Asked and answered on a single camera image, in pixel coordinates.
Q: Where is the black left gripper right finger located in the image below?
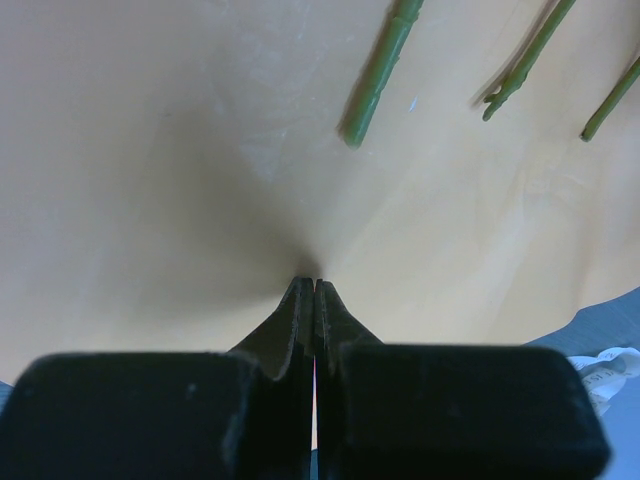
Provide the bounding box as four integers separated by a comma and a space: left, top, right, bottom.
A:
314, 281, 611, 479

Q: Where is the orange wrapping paper sheet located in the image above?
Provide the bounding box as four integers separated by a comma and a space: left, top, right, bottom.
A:
1, 1, 639, 382

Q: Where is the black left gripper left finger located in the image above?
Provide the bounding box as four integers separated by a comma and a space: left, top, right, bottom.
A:
1, 278, 314, 479

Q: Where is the cream printed ribbon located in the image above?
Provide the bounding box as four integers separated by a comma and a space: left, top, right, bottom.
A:
567, 347, 639, 416

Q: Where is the pink fake flower stem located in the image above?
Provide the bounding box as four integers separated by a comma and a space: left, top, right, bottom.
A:
473, 0, 576, 122
338, 0, 424, 150

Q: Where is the orange fake flower stem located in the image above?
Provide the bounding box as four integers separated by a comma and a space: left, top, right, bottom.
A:
580, 57, 640, 142

